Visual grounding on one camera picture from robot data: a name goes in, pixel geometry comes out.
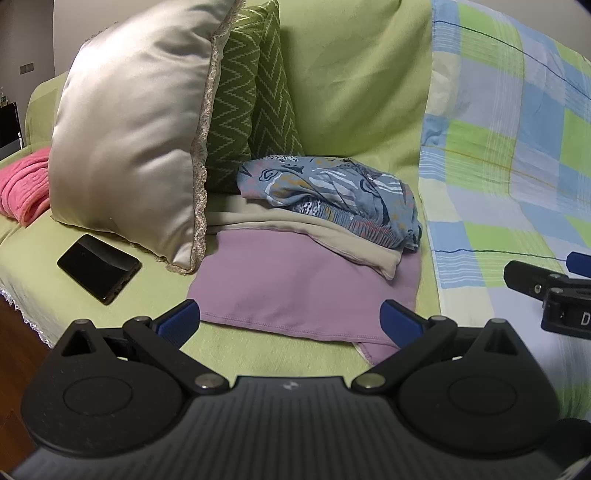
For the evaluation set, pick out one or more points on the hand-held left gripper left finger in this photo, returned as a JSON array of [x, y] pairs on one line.
[[178, 323]]

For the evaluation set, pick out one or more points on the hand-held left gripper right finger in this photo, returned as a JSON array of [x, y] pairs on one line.
[[399, 323]]

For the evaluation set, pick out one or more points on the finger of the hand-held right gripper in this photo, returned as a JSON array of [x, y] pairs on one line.
[[581, 264], [531, 279]]

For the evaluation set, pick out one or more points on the blue patterned pants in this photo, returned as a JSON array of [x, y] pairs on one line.
[[323, 184]]

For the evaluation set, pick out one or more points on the black smartphone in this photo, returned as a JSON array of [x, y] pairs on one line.
[[97, 267]]

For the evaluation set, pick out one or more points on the purple cloth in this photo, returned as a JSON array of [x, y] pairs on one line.
[[286, 286]]

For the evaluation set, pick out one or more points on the plaid blanket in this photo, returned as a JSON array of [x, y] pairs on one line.
[[508, 138]]

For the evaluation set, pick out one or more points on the beige cloth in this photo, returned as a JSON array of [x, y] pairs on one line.
[[286, 226]]

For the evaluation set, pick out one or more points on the beige satin pillow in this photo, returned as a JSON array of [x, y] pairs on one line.
[[134, 129]]

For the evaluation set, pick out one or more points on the pink towel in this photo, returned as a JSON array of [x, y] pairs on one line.
[[23, 184]]

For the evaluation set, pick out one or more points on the green zigzag pillow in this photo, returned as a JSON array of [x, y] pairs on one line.
[[277, 106], [235, 101]]

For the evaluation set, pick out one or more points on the green covered sofa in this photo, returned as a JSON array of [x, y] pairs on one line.
[[351, 83]]

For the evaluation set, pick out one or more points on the black chair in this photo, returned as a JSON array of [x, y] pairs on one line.
[[9, 124]]

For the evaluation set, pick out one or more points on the wall switch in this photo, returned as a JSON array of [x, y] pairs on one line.
[[27, 69]]

